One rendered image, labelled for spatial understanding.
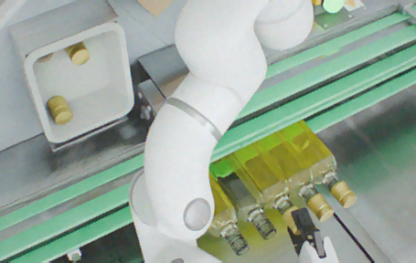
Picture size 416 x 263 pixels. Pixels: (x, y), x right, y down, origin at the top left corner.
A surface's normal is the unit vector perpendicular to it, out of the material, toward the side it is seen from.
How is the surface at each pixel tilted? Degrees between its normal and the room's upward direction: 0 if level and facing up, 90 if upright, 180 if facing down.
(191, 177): 52
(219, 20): 78
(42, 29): 90
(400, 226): 91
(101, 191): 90
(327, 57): 90
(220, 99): 44
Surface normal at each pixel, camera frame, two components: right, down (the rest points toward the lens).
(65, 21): 0.00, -0.63
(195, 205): 0.58, -0.04
